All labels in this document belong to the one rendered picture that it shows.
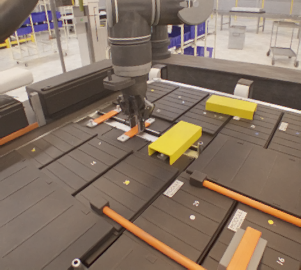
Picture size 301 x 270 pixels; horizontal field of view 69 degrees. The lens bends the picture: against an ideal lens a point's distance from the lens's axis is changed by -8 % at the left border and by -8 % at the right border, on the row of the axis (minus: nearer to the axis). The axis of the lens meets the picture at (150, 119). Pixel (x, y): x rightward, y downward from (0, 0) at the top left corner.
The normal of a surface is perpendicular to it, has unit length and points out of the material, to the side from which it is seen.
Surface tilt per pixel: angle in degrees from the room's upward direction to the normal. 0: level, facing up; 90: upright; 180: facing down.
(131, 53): 90
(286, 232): 0
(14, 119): 90
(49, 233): 0
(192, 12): 90
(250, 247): 0
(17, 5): 69
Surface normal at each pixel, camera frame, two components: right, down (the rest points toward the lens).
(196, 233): -0.04, -0.88
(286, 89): -0.53, 0.43
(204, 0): 0.22, 0.46
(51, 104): 0.79, 0.26
